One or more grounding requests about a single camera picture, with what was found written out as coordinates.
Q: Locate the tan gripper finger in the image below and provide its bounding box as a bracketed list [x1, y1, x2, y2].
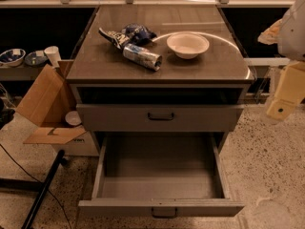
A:
[266, 61, 305, 121]

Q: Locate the silver blue redbull can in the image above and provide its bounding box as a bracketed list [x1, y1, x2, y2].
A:
[123, 44, 162, 72]

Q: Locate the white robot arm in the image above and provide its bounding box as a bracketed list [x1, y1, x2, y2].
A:
[257, 0, 305, 121]

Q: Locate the grey drawer cabinet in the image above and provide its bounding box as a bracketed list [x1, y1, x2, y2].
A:
[66, 4, 255, 155]

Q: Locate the open grey middle drawer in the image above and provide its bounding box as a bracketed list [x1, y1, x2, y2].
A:
[79, 134, 244, 219]

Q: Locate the closed grey upper drawer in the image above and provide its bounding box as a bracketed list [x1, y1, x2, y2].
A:
[76, 104, 243, 132]

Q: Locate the white bowl on cabinet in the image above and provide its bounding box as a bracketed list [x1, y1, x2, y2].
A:
[167, 32, 210, 59]

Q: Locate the blue crumpled chip bag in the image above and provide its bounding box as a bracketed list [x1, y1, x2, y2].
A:
[98, 23, 157, 50]

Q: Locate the small white bowl in box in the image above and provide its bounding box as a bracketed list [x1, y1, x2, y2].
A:
[65, 111, 82, 126]

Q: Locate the white paper cup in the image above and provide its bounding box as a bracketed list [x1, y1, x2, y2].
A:
[44, 46, 61, 67]

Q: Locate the open cardboard box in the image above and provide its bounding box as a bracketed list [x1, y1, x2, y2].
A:
[16, 65, 86, 144]

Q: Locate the blue bowl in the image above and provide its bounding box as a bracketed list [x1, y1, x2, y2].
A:
[24, 51, 48, 68]
[0, 49, 26, 67]

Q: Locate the blue bowl far left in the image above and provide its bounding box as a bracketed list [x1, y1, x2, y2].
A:
[0, 49, 26, 67]

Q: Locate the black metal stand leg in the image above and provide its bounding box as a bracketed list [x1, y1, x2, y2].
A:
[0, 150, 67, 229]

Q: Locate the black floor cable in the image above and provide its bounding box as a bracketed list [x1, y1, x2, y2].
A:
[0, 142, 73, 229]

